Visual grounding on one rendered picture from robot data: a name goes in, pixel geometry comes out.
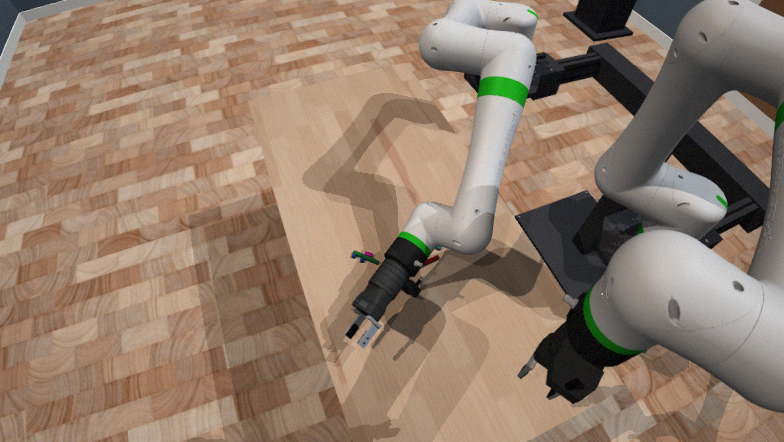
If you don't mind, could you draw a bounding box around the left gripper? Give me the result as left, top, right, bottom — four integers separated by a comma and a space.
517, 291, 638, 404

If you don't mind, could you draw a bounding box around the dark green rod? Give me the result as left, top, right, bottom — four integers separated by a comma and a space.
353, 250, 379, 265

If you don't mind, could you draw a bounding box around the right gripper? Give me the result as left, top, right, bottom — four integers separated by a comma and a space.
344, 237, 427, 348

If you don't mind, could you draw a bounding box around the red rod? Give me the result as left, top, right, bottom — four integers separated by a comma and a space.
422, 255, 439, 267

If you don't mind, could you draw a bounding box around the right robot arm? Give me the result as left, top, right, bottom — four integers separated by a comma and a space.
398, 0, 546, 259

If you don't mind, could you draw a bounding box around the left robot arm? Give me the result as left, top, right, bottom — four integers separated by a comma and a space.
583, 0, 784, 413

